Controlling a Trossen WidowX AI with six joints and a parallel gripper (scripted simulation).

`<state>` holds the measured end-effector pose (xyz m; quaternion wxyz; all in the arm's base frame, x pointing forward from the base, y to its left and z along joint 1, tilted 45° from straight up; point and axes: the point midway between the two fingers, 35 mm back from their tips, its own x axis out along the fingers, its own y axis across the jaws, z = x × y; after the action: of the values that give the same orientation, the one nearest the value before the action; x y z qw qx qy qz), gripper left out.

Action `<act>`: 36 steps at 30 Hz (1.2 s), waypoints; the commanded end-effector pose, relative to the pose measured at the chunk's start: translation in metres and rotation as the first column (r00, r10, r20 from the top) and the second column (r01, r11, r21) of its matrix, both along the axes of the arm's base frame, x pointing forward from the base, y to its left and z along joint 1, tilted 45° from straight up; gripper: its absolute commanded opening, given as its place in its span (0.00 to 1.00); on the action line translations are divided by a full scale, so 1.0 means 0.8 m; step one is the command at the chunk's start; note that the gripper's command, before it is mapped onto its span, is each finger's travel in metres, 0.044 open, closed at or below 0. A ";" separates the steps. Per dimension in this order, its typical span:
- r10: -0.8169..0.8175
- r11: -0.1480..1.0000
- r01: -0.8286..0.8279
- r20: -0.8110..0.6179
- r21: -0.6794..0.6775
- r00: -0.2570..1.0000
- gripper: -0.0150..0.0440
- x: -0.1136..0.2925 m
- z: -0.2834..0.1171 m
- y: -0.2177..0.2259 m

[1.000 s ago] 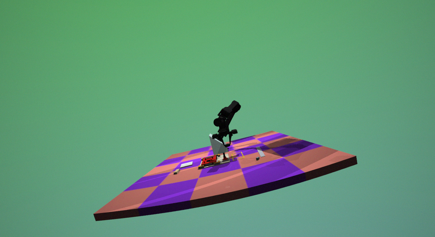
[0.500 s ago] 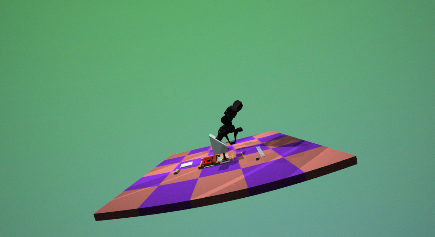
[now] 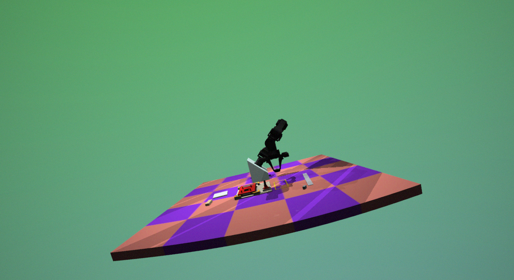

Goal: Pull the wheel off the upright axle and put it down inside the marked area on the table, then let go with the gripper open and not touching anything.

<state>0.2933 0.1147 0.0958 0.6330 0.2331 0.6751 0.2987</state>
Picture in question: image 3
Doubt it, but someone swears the white square tile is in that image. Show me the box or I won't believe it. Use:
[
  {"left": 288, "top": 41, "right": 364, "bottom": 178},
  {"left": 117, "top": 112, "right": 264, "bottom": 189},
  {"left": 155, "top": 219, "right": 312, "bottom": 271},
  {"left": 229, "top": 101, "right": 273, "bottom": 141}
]
[{"left": 213, "top": 191, "right": 228, "bottom": 198}]

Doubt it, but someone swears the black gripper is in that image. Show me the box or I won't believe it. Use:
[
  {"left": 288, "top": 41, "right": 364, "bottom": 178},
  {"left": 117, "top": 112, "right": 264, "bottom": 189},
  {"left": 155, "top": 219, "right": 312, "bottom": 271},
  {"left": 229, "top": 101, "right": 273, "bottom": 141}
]
[{"left": 260, "top": 146, "right": 289, "bottom": 171}]

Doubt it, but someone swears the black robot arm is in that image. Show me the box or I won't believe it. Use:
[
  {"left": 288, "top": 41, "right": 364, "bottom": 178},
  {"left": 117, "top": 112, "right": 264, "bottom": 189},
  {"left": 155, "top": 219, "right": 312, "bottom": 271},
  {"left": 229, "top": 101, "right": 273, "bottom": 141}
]
[{"left": 254, "top": 119, "right": 288, "bottom": 167}]

